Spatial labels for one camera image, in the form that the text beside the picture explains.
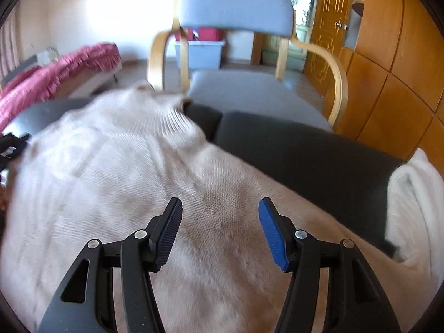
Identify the red ruffled quilt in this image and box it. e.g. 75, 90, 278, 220
0, 42, 122, 132

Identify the beige knit sweater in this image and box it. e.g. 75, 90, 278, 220
0, 80, 431, 333

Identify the wooden armchair with grey-blue cushions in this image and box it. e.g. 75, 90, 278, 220
147, 0, 348, 132

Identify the pink floral curtain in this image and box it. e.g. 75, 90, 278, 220
0, 10, 22, 84

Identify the black leather ottoman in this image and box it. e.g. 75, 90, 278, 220
0, 97, 417, 254

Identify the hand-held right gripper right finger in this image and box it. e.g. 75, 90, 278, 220
258, 197, 403, 333

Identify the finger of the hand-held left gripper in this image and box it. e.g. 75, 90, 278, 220
0, 132, 31, 162

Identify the grey plastic storage box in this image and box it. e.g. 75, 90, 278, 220
173, 38, 226, 70

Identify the red fabric storage bag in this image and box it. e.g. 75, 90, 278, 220
175, 27, 224, 41

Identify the white knit garment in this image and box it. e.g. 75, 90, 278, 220
385, 148, 444, 280

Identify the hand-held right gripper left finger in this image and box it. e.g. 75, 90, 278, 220
36, 197, 183, 333

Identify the wooden wardrobe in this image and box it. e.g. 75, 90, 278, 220
333, 0, 444, 177

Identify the wooden door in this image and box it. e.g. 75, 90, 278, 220
305, 0, 363, 89

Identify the bed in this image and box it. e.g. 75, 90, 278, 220
0, 42, 122, 132

